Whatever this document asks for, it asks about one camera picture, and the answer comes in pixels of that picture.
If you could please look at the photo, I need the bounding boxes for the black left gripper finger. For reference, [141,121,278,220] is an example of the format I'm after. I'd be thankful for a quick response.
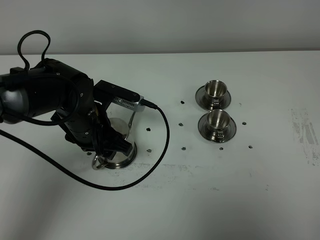
[102,132,133,158]

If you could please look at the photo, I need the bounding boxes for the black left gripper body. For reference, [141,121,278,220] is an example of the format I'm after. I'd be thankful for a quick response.
[59,101,118,153]

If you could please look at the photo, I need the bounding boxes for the stainless steel teapot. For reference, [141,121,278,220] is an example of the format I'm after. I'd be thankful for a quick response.
[91,112,138,170]

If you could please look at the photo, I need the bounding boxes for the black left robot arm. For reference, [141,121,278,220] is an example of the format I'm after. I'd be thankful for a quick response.
[0,58,139,158]

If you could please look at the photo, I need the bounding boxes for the near stainless steel saucer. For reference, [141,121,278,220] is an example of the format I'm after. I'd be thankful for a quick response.
[197,114,237,143]

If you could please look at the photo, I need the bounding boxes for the stainless steel saucer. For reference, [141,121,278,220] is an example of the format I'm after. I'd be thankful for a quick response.
[195,85,231,111]
[197,114,237,143]

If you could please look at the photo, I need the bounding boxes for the far stainless steel saucer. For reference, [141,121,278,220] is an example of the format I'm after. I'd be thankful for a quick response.
[195,85,231,111]

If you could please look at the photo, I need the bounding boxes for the near stainless steel teacup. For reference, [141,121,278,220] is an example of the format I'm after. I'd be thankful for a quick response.
[206,109,231,139]

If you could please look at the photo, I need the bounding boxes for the stainless steel teacup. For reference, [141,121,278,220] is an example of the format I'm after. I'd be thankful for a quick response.
[204,80,228,106]
[206,109,231,139]

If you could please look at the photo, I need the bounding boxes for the far stainless steel teacup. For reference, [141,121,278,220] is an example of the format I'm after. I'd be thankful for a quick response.
[204,80,228,106]

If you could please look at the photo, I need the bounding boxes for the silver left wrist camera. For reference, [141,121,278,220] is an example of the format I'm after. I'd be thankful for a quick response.
[93,80,145,112]

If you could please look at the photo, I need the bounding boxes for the black left camera cable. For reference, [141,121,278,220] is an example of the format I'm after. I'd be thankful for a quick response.
[0,30,171,191]

